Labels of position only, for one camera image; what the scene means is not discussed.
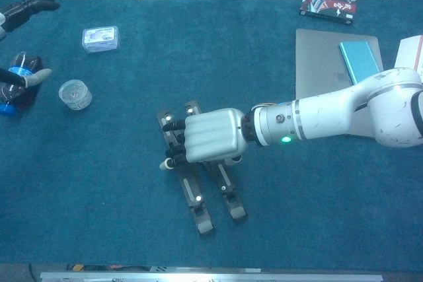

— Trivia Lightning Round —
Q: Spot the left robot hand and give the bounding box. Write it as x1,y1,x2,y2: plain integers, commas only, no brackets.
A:
0,0,61,88

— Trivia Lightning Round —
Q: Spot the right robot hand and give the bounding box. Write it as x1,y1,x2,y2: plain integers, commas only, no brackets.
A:
159,107,248,172

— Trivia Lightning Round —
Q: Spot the black folding laptop stand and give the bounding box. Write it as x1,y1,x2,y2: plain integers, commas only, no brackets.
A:
157,99,249,237

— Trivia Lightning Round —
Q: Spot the grey laptop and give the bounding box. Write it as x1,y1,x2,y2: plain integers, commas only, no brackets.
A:
295,28,386,138

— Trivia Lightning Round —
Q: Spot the cola bottle blue label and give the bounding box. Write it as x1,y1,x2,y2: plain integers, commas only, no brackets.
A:
0,51,46,118

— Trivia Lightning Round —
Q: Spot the clear plastic card box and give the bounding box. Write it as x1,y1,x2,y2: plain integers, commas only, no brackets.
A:
81,25,120,54

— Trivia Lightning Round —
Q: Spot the clear round jar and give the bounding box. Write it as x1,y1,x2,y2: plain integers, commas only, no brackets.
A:
58,79,93,112

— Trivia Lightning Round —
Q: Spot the teal table cloth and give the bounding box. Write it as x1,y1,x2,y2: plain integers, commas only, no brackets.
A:
0,0,423,269

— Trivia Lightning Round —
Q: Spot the light blue smartphone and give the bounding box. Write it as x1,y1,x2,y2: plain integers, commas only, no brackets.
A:
339,40,384,85

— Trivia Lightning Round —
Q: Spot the red black small box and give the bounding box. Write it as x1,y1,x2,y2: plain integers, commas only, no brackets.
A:
299,0,359,26

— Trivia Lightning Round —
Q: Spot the white cardboard box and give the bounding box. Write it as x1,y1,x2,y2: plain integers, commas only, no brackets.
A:
394,34,423,78

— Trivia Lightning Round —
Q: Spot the aluminium profile rail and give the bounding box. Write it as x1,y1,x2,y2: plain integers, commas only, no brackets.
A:
39,271,384,282

